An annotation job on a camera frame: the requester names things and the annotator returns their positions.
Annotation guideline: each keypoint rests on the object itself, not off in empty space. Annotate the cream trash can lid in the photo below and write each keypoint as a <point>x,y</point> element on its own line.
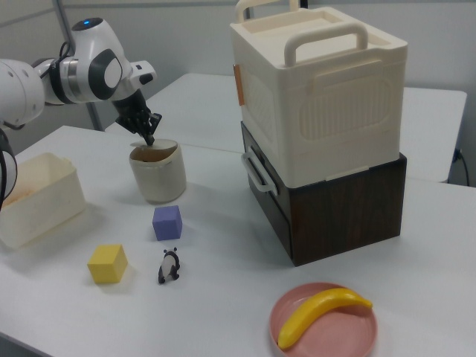
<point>163,143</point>

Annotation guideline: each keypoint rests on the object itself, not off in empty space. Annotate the large cream plastic storage box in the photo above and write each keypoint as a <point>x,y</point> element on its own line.
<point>316,111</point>

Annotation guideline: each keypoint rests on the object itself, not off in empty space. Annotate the yellow foam cube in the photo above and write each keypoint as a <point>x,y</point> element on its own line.
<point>106,269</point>

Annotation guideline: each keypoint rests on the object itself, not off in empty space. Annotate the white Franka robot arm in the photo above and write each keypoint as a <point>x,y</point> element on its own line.
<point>22,89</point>

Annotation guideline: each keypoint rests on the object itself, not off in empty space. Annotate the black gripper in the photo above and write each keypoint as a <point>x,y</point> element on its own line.
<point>132,113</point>

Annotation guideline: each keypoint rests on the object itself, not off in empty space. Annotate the black white panda figurine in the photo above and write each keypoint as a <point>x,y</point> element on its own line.
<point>169,266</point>

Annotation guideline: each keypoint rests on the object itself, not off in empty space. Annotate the yellow toy banana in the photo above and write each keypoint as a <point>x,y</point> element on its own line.
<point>316,308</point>

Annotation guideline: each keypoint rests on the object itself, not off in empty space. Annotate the pink plate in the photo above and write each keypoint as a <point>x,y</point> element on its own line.
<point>334,334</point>

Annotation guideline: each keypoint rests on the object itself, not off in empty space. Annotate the purple foam cube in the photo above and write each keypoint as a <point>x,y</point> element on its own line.
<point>167,227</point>

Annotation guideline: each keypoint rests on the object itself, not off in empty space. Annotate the cream open plastic container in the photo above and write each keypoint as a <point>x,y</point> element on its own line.
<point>41,215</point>

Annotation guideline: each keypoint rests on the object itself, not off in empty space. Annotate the dark brown wooden drawer box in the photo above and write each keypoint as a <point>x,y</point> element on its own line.
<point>346,215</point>

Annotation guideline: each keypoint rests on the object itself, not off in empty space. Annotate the cream trash can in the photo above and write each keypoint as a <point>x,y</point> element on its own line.
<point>160,182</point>

